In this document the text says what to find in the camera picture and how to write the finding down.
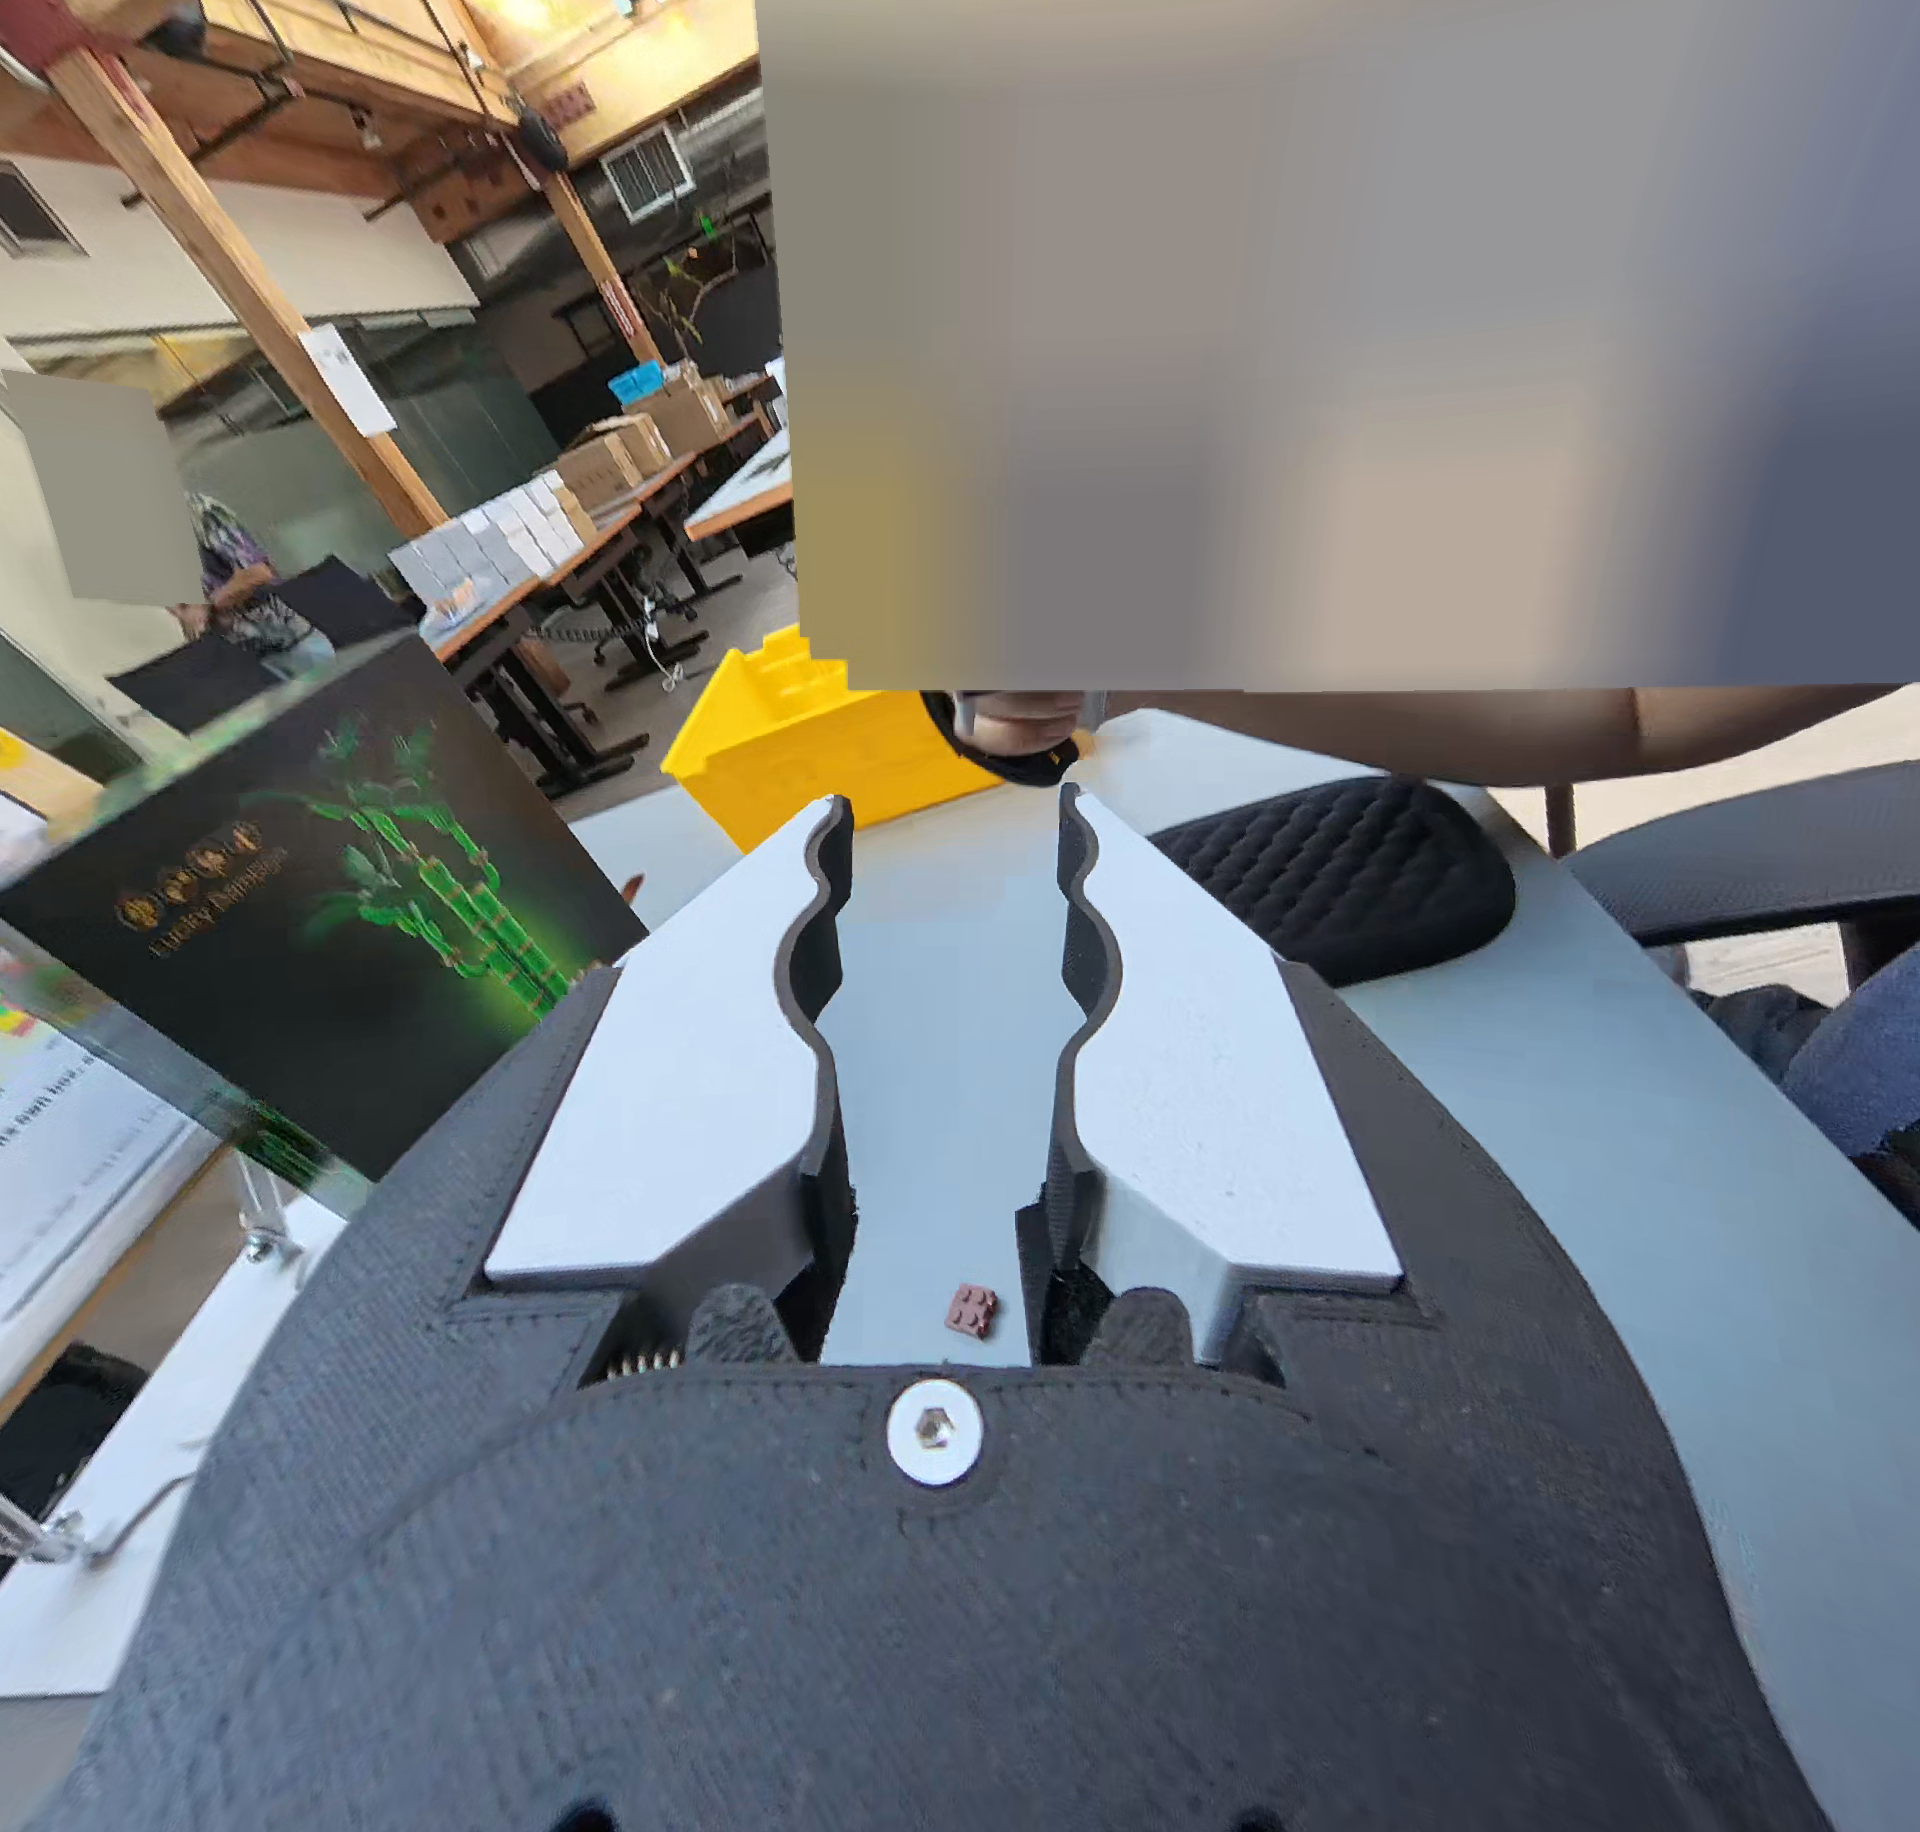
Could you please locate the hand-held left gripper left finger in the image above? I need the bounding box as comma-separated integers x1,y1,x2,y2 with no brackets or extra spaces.
484,794,859,1361

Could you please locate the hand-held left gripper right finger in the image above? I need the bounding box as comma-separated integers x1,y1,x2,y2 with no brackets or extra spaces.
1017,781,1406,1367

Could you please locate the person's right forearm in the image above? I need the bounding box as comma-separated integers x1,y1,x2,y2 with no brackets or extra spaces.
1104,683,1920,791

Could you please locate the white desk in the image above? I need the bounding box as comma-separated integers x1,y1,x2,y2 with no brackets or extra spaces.
570,706,1920,1832

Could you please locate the person's right hand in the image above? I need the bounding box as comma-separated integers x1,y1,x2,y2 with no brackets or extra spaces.
969,691,1087,760

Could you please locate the yellow plastic bin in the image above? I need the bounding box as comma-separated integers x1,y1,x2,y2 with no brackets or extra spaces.
660,626,1095,854

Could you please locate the black box with bamboo print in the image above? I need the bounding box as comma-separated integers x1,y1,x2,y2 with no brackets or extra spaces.
0,629,650,1186

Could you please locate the long work table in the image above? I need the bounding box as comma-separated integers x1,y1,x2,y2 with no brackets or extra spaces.
420,443,709,800
682,422,796,545

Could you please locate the cardboard box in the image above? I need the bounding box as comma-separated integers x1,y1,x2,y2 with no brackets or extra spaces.
555,413,672,509
629,374,736,455

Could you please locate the stack of white boxes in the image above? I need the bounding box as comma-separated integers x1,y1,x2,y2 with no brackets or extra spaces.
388,480,600,614

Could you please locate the indoor plant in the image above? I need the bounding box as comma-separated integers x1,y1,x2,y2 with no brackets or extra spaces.
643,210,758,367

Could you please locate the printed instruction sheet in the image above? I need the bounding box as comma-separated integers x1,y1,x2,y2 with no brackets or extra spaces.
0,946,230,1355

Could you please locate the black chair back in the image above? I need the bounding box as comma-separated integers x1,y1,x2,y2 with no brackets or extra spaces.
276,556,427,652
105,637,285,734

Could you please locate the person's leg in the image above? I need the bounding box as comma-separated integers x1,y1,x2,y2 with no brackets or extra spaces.
1695,946,1920,1221

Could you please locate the white paper sign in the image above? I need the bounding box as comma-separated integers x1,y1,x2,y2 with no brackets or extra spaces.
297,323,400,439

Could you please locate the wooden diagonal brace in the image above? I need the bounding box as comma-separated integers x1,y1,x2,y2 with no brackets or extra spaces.
45,47,451,543

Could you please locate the white wall vent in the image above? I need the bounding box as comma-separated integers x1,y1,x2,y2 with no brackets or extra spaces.
600,123,701,225
0,158,85,260

